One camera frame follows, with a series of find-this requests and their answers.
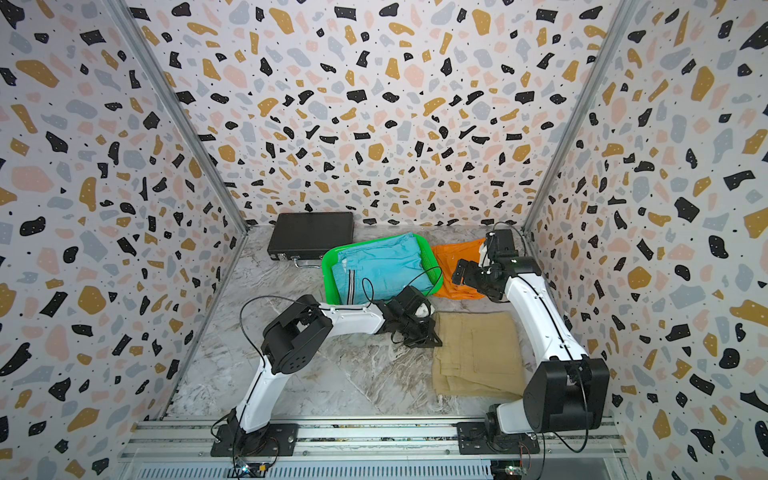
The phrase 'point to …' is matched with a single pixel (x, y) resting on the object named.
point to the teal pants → (374, 273)
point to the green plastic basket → (329, 288)
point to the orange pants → (448, 256)
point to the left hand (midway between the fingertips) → (447, 345)
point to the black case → (306, 238)
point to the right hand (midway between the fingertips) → (467, 279)
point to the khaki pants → (481, 355)
